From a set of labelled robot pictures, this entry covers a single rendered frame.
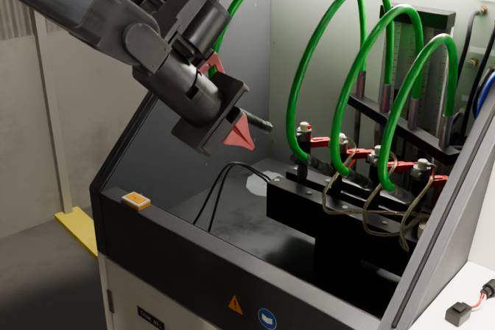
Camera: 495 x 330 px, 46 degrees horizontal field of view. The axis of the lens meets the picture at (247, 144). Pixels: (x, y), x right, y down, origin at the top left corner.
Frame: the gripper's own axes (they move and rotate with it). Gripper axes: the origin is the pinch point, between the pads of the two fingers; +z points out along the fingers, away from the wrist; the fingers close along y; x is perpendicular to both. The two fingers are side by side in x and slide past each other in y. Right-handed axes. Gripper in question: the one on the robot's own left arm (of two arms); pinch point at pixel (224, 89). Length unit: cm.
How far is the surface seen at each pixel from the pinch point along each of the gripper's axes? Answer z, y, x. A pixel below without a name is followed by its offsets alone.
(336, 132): 11.6, -19.4, -4.4
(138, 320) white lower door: 24, 18, 47
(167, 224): 9.5, 4.6, 25.0
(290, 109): 6.3, -13.1, -3.3
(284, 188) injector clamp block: 23.5, 4.5, 6.1
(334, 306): 26.9, -24.8, 15.7
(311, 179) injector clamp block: 27.7, 6.1, 1.4
